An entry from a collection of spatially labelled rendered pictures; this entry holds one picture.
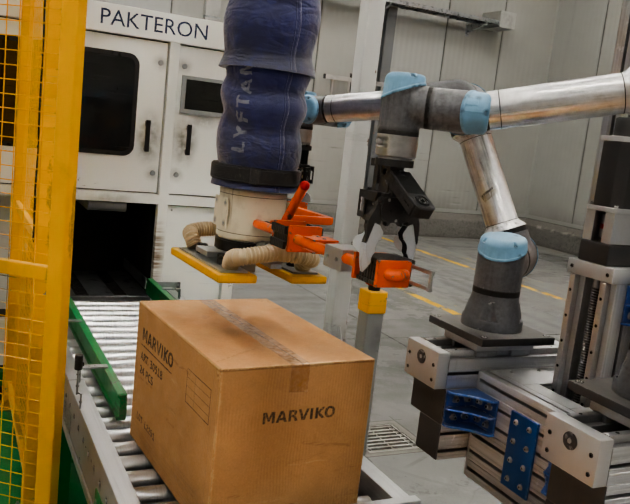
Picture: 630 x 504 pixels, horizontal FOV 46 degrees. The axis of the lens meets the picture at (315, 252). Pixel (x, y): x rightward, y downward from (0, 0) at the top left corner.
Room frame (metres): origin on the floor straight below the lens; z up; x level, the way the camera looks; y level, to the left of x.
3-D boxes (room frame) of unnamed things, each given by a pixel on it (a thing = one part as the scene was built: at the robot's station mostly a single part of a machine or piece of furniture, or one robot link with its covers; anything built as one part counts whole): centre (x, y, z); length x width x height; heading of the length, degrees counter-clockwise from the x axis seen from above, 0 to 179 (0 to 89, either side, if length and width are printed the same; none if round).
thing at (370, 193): (1.38, -0.12, 1.37); 0.09 x 0.08 x 0.12; 29
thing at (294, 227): (1.66, 0.05, 1.23); 0.10 x 0.08 x 0.06; 120
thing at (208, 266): (1.83, 0.25, 1.13); 0.34 x 0.10 x 0.05; 30
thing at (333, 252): (1.48, -0.06, 1.23); 0.07 x 0.07 x 0.04; 30
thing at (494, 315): (1.83, -0.46, 1.09); 0.15 x 0.15 x 0.10
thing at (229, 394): (1.89, 0.15, 0.75); 0.60 x 0.40 x 0.40; 31
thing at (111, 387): (2.81, 0.91, 0.60); 1.60 x 0.10 x 0.09; 27
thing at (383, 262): (1.36, -0.12, 1.23); 0.08 x 0.07 x 0.05; 30
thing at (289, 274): (1.92, 0.09, 1.13); 0.34 x 0.10 x 0.05; 30
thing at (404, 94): (1.37, -0.13, 1.53); 0.09 x 0.08 x 0.11; 77
